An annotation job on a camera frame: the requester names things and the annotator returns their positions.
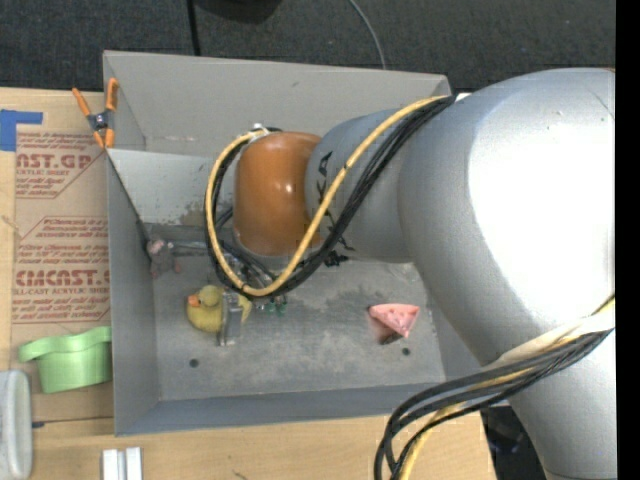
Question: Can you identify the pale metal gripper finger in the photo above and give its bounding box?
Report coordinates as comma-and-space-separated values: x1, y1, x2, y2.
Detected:
217, 291, 242, 348

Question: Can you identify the yellow rubber duck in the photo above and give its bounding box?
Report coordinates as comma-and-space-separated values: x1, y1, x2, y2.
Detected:
186, 284, 254, 334

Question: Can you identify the grey metal bin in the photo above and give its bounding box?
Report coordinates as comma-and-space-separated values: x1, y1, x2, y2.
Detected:
102, 50, 482, 437

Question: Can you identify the grey toy mouse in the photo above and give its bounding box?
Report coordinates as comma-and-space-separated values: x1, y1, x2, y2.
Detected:
145, 238, 183, 280

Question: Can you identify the pink wedge toy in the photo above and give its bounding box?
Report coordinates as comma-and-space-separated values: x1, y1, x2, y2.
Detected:
367, 302, 421, 346

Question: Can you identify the light green plastic cup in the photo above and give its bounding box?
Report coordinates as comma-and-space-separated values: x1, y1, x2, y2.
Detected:
18, 325, 114, 395

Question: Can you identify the brown cardboard board red print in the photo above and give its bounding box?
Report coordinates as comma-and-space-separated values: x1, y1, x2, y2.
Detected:
0, 86, 117, 423

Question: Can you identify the pale grey plastic container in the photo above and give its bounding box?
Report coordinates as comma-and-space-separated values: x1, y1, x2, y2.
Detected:
0, 370, 34, 480

